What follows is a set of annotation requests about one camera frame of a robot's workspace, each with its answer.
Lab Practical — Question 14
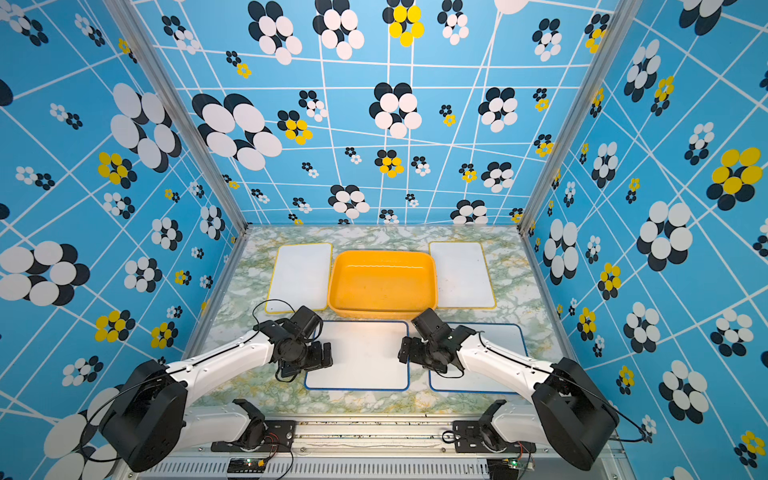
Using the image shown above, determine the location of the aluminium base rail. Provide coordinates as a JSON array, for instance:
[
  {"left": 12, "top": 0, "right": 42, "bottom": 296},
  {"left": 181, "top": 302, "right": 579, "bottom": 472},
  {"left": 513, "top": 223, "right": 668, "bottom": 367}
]
[{"left": 113, "top": 415, "right": 635, "bottom": 479}]

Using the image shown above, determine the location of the yellow framed whiteboard far left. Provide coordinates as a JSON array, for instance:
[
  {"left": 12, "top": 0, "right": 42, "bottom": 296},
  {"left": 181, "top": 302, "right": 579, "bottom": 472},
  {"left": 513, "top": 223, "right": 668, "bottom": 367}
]
[{"left": 264, "top": 243, "right": 333, "bottom": 314}]

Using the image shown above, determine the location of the left aluminium frame post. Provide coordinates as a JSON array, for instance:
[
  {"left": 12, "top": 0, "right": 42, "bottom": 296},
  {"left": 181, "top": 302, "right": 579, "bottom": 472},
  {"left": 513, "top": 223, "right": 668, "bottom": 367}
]
[{"left": 103, "top": 0, "right": 250, "bottom": 235}]

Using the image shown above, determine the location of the aluminium frame post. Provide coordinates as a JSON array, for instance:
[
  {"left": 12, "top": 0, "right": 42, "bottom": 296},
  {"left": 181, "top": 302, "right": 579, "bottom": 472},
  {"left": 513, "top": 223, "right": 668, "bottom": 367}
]
[
  {"left": 103, "top": 0, "right": 250, "bottom": 235},
  {"left": 519, "top": 0, "right": 644, "bottom": 236}
]

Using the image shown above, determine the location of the blue framed whiteboard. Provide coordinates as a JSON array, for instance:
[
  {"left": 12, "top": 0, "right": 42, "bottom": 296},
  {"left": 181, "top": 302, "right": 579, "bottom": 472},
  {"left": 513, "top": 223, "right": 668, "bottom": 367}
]
[
  {"left": 304, "top": 320, "right": 410, "bottom": 392},
  {"left": 429, "top": 323, "right": 528, "bottom": 395}
]

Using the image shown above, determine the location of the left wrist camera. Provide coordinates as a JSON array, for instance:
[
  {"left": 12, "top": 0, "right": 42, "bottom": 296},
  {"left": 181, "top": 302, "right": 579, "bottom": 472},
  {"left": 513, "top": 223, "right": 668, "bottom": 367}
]
[{"left": 290, "top": 306, "right": 324, "bottom": 341}]

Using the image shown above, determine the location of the controller circuit board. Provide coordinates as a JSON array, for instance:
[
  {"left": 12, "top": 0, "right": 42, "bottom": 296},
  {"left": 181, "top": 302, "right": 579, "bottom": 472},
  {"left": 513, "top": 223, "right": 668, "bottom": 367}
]
[
  {"left": 227, "top": 458, "right": 267, "bottom": 474},
  {"left": 487, "top": 459, "right": 528, "bottom": 480}
]

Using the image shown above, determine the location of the yellow plastic storage box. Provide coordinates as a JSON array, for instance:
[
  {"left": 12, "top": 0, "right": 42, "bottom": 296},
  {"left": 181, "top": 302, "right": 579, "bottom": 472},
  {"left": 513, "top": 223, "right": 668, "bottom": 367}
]
[{"left": 327, "top": 250, "right": 438, "bottom": 320}]

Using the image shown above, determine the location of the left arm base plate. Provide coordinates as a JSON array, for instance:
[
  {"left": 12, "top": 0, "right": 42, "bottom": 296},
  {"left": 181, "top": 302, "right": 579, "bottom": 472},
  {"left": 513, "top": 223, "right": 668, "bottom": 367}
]
[{"left": 210, "top": 420, "right": 298, "bottom": 453}]

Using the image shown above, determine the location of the right aluminium frame post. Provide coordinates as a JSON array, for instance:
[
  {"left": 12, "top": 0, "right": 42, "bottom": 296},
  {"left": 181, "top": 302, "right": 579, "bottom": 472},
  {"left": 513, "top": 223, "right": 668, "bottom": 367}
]
[{"left": 519, "top": 0, "right": 644, "bottom": 236}]

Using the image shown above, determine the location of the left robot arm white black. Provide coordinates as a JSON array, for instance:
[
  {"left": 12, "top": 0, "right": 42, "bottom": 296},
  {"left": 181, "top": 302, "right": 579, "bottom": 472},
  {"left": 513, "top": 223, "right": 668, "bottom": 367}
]
[{"left": 99, "top": 321, "right": 333, "bottom": 472}]

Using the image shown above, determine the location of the yellow framed whiteboard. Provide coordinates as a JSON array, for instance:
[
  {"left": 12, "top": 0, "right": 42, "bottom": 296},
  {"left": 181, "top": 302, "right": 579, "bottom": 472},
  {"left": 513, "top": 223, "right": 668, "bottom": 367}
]
[
  {"left": 264, "top": 243, "right": 333, "bottom": 314},
  {"left": 429, "top": 241, "right": 496, "bottom": 310}
]

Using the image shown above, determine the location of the left controller circuit board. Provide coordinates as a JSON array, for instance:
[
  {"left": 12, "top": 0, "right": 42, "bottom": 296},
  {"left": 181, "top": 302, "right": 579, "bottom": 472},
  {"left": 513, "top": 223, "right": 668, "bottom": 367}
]
[{"left": 227, "top": 458, "right": 267, "bottom": 474}]

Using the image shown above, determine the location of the yellow framed whiteboard far right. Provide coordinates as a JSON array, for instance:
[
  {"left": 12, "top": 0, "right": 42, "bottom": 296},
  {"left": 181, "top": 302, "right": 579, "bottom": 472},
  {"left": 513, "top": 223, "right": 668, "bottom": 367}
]
[{"left": 429, "top": 241, "right": 496, "bottom": 310}]

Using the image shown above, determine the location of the right controller circuit board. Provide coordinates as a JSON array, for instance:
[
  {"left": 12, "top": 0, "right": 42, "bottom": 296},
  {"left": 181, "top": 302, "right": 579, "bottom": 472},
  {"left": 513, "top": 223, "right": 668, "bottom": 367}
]
[{"left": 487, "top": 459, "right": 528, "bottom": 480}]

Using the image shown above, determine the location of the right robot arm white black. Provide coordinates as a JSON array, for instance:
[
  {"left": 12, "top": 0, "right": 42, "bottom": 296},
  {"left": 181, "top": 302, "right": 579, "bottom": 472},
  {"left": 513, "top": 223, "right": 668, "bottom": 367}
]
[{"left": 397, "top": 325, "right": 620, "bottom": 471}]

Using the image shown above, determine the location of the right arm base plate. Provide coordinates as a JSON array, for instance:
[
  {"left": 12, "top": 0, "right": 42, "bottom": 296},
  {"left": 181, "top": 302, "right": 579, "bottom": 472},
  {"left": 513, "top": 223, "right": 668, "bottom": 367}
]
[{"left": 443, "top": 420, "right": 537, "bottom": 456}]

